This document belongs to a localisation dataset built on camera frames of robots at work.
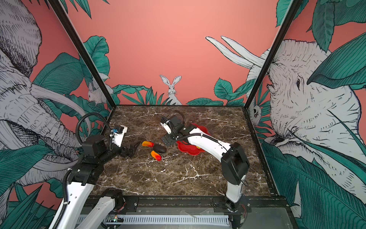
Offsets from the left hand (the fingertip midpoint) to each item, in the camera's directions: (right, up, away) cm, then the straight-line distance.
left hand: (131, 136), depth 70 cm
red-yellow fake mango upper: (+2, -8, +24) cm, 25 cm away
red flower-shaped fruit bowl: (+31, -12, +24) cm, 41 cm away
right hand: (+16, 0, +14) cm, 21 cm away
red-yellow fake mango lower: (+8, -15, +20) cm, 26 cm away
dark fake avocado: (+10, -11, +21) cm, 25 cm away
